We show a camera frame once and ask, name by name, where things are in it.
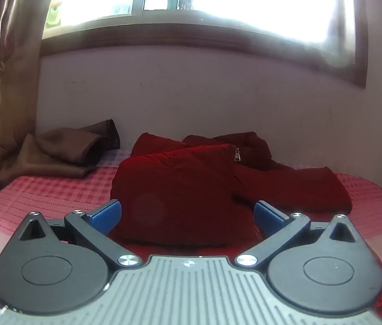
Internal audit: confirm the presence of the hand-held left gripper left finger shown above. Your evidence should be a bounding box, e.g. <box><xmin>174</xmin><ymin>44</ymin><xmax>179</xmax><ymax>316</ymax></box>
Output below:
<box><xmin>18</xmin><ymin>199</ymin><xmax>144</xmax><ymax>267</ymax></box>

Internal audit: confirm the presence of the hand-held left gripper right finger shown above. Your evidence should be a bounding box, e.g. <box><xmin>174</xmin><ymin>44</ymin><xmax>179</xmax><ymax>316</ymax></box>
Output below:
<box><xmin>235</xmin><ymin>200</ymin><xmax>365</xmax><ymax>267</ymax></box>

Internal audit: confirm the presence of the red velvet jacket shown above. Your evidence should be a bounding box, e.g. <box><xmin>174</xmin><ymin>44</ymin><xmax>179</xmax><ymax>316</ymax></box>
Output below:
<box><xmin>110</xmin><ymin>131</ymin><xmax>353</xmax><ymax>261</ymax></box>

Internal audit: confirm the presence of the pink checked bed sheet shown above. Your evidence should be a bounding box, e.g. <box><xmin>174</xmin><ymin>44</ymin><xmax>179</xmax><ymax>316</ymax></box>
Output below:
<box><xmin>0</xmin><ymin>149</ymin><xmax>382</xmax><ymax>325</ymax></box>

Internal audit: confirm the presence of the brown folded garment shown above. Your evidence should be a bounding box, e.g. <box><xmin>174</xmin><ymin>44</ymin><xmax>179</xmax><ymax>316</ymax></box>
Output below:
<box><xmin>18</xmin><ymin>119</ymin><xmax>121</xmax><ymax>180</ymax></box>

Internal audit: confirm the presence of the beige patterned curtain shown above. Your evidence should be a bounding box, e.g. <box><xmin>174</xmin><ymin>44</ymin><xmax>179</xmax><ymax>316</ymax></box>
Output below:
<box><xmin>0</xmin><ymin>0</ymin><xmax>57</xmax><ymax>190</ymax></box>

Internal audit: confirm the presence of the window with brown frame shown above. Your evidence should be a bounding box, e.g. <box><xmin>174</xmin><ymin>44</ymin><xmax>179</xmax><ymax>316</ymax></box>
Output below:
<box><xmin>41</xmin><ymin>0</ymin><xmax>370</xmax><ymax>89</ymax></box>

